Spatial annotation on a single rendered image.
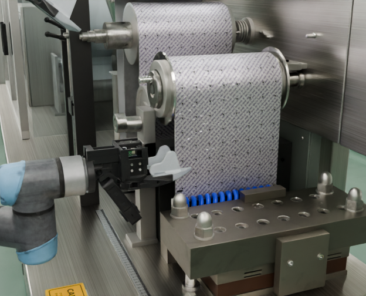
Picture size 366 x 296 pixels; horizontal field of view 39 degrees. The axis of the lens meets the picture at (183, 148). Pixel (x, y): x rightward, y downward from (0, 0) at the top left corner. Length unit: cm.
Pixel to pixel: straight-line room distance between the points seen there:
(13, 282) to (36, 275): 176
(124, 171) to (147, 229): 23
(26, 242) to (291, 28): 72
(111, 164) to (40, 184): 14
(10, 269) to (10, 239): 198
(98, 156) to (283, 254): 38
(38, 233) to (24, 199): 7
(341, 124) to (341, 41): 16
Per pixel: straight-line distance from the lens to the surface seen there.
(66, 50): 141
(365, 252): 317
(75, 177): 94
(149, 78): 102
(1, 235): 101
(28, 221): 96
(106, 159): 96
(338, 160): 140
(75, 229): 125
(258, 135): 109
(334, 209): 105
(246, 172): 110
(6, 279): 289
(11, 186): 94
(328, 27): 110
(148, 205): 113
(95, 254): 114
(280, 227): 96
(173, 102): 98
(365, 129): 102
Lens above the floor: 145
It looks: 17 degrees down
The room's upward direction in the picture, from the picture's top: straight up
